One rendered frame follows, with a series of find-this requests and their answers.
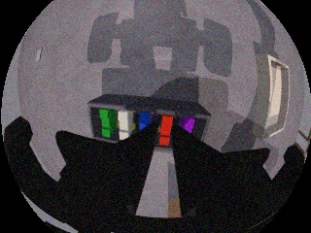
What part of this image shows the dark grey fuse block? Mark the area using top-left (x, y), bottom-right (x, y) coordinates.
top-left (86, 93), bottom-right (210, 151)

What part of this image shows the blue fuse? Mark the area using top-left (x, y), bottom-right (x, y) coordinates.
top-left (139, 113), bottom-right (152, 131)

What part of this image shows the purple fuse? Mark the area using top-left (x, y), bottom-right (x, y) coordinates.
top-left (179, 116), bottom-right (194, 132)

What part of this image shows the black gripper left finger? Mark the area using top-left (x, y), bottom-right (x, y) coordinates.
top-left (55, 121), bottom-right (158, 215)

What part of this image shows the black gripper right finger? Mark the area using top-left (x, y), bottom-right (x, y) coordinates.
top-left (172, 124), bottom-right (271, 217)

